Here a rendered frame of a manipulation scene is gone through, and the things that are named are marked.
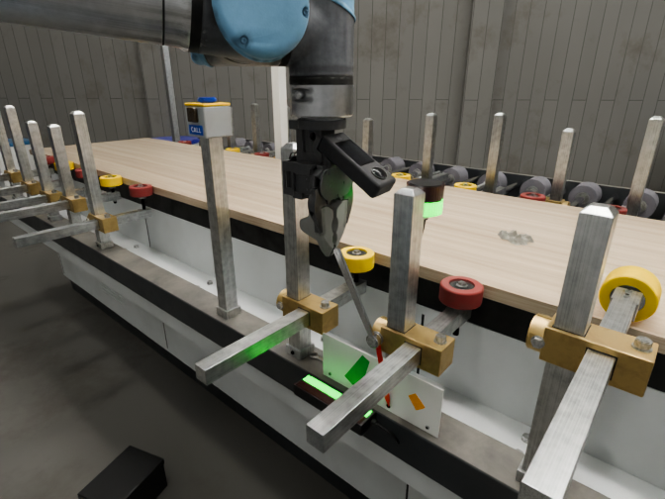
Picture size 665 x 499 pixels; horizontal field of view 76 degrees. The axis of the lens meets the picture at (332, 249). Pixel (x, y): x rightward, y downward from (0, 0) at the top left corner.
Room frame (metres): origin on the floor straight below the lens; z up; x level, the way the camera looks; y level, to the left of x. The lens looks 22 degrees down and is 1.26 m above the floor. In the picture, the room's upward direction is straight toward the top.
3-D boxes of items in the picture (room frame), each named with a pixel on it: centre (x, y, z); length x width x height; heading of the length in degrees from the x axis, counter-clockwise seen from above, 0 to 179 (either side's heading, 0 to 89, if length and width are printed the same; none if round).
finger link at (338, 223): (0.66, 0.01, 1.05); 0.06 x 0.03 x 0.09; 49
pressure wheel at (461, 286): (0.72, -0.24, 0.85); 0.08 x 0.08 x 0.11
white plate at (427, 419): (0.63, -0.08, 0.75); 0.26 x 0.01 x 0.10; 49
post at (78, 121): (1.44, 0.83, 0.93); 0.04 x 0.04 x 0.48; 49
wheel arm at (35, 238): (1.38, 0.83, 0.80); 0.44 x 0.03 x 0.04; 139
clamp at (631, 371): (0.46, -0.33, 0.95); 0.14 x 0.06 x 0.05; 49
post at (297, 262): (0.80, 0.07, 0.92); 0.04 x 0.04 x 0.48; 49
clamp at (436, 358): (0.62, -0.14, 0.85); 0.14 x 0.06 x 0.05; 49
